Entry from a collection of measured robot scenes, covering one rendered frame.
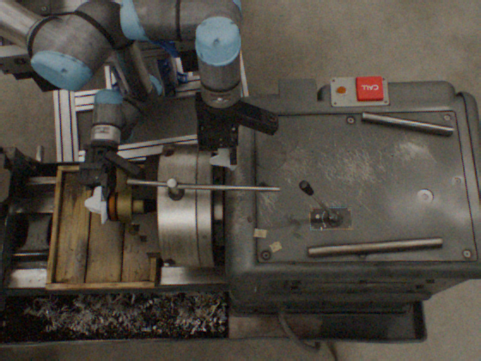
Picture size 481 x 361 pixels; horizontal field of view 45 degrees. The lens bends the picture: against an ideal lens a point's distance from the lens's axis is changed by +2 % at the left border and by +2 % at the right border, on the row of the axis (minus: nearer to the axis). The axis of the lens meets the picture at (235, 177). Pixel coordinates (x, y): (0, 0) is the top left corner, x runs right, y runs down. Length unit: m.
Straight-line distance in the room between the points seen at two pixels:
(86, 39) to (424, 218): 0.82
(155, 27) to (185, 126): 1.45
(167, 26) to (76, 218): 0.81
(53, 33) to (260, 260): 0.65
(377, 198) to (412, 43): 1.79
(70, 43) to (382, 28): 2.01
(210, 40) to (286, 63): 1.92
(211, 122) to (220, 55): 0.18
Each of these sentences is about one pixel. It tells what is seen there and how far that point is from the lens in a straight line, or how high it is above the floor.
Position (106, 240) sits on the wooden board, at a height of 0.89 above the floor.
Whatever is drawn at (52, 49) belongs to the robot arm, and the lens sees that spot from 1.30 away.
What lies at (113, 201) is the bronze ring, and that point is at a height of 1.12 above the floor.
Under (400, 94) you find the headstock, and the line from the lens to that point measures 1.42.
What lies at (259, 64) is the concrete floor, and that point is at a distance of 2.87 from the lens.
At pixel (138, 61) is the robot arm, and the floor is 1.20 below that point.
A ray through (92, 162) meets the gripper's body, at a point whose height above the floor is 1.11.
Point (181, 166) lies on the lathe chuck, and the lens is 1.34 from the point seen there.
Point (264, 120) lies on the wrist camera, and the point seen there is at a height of 1.46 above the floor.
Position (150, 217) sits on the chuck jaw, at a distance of 1.44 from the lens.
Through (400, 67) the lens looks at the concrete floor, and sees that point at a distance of 2.94.
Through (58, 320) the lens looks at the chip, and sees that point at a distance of 2.02.
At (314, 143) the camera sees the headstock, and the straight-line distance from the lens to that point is 1.33.
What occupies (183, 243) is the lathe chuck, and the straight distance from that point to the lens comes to 1.34.
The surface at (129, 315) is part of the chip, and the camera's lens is 1.92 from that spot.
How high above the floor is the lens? 2.48
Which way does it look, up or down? 71 degrees down
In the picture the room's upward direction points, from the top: 5 degrees counter-clockwise
